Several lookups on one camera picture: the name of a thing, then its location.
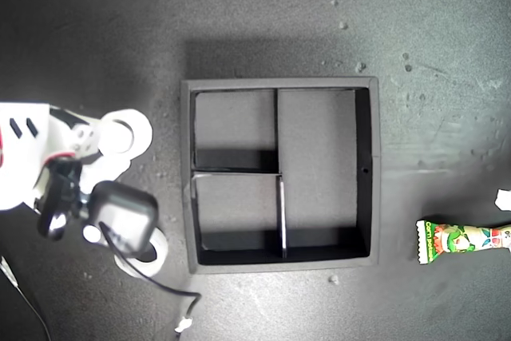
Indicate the green printed snack bar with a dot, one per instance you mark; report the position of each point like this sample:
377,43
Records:
459,237

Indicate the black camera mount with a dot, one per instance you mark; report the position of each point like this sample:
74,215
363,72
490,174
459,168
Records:
60,197

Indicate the white tape roll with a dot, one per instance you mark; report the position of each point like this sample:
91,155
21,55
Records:
145,133
161,251

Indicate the black compartment tray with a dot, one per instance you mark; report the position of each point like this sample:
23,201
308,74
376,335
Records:
319,149

